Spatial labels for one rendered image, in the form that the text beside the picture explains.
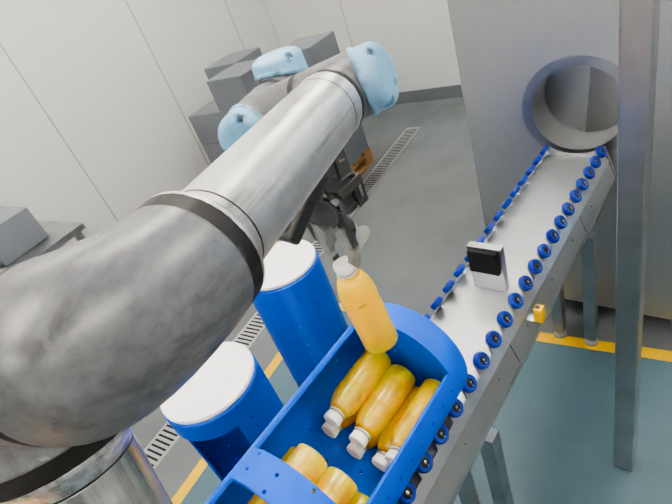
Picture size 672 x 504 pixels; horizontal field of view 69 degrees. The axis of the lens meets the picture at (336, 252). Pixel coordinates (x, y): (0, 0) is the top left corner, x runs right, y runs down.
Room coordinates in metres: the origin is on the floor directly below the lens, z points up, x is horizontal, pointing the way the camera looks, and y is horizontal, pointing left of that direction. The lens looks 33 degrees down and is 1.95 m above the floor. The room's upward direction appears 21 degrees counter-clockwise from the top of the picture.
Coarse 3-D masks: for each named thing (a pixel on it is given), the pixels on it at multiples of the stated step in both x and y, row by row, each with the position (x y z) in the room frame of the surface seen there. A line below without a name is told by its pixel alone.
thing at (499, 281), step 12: (468, 252) 1.09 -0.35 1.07; (480, 252) 1.07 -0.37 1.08; (492, 252) 1.05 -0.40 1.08; (480, 264) 1.07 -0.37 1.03; (492, 264) 1.04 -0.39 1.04; (504, 264) 1.05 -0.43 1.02; (480, 276) 1.09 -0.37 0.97; (492, 276) 1.06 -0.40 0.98; (504, 276) 1.04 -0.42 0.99; (492, 288) 1.07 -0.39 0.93; (504, 288) 1.04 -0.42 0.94
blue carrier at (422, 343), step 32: (416, 320) 0.76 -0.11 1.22; (352, 352) 0.88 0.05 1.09; (416, 352) 0.79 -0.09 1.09; (448, 352) 0.70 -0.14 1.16; (320, 384) 0.80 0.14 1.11; (416, 384) 0.82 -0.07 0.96; (448, 384) 0.66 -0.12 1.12; (288, 416) 0.72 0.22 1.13; (320, 416) 0.76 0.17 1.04; (256, 448) 0.60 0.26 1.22; (288, 448) 0.70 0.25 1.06; (320, 448) 0.71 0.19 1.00; (416, 448) 0.56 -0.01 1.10; (224, 480) 0.57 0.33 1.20; (256, 480) 0.52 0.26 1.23; (288, 480) 0.51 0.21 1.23; (384, 480) 0.51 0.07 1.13
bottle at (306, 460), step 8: (296, 448) 0.60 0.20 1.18; (304, 448) 0.59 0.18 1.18; (312, 448) 0.58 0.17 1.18; (296, 456) 0.58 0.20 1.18; (304, 456) 0.57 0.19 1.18; (312, 456) 0.57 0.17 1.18; (320, 456) 0.57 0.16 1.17; (288, 464) 0.57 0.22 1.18; (296, 464) 0.56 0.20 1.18; (304, 464) 0.56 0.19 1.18; (312, 464) 0.56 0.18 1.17; (320, 464) 0.56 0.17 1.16; (304, 472) 0.55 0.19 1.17; (312, 472) 0.55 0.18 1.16; (320, 472) 0.55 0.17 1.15; (312, 480) 0.54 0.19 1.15
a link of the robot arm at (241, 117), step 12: (264, 84) 0.66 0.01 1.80; (276, 84) 0.60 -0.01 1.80; (252, 96) 0.62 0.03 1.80; (264, 96) 0.60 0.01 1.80; (276, 96) 0.58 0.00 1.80; (240, 108) 0.59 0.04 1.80; (252, 108) 0.59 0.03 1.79; (264, 108) 0.59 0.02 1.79; (228, 120) 0.58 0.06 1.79; (240, 120) 0.58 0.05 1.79; (252, 120) 0.57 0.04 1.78; (228, 132) 0.58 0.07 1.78; (240, 132) 0.58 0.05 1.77; (228, 144) 0.59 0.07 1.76
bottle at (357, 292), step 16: (352, 272) 0.69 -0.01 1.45; (352, 288) 0.67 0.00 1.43; (368, 288) 0.67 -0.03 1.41; (352, 304) 0.67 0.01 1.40; (368, 304) 0.66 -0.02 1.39; (352, 320) 0.68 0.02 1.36; (368, 320) 0.66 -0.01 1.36; (384, 320) 0.66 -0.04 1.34; (368, 336) 0.66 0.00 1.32; (384, 336) 0.66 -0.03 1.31
